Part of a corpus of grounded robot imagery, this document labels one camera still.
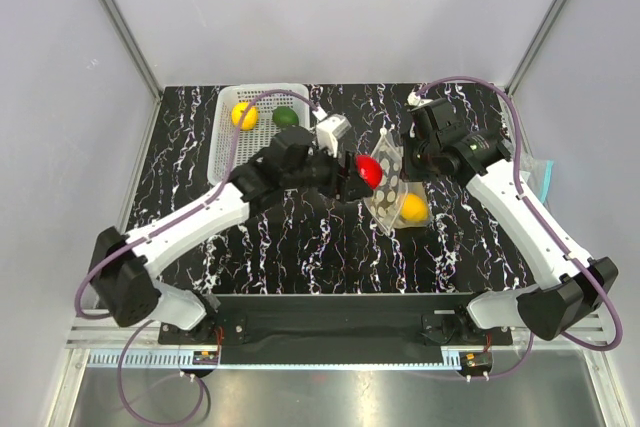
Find left aluminium frame post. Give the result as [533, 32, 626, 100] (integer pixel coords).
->
[99, 0, 164, 101]

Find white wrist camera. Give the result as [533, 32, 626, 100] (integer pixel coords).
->
[314, 108, 351, 158]
[406, 92, 433, 111]

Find white perforated plastic basket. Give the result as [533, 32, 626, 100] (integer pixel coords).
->
[207, 83, 312, 186]

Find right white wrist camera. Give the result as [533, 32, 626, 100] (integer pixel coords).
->
[406, 92, 433, 111]

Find purple cable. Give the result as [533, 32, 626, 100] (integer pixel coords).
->
[73, 90, 324, 423]
[417, 75, 625, 381]

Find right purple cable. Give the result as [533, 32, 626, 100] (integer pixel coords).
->
[417, 75, 625, 381]

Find green lime fruit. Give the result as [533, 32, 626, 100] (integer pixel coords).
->
[272, 106, 299, 129]

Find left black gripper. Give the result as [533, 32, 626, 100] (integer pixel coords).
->
[283, 140, 373, 204]

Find aluminium frame post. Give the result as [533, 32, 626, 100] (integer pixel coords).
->
[99, 0, 164, 101]
[506, 0, 570, 97]

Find yellow orange fruit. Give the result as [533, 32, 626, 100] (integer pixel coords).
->
[231, 102, 259, 131]

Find spare clear zip bags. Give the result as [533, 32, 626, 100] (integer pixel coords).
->
[521, 157, 554, 203]

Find white slotted cable duct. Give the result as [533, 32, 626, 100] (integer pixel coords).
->
[87, 347, 461, 371]

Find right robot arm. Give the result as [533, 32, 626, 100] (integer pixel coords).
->
[402, 94, 619, 344]

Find yellow lemon fruit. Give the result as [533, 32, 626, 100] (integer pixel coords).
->
[400, 193, 429, 223]

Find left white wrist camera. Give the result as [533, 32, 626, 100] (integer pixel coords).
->
[314, 108, 351, 158]

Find right aluminium frame post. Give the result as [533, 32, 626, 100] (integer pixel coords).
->
[506, 0, 570, 97]

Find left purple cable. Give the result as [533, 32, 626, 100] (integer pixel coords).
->
[73, 90, 324, 423]

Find clear dotted zip bag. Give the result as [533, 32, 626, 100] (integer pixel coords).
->
[364, 128, 432, 236]

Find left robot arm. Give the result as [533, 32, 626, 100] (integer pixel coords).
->
[87, 127, 382, 343]

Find red apple fruit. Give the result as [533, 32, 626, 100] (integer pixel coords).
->
[356, 155, 383, 189]

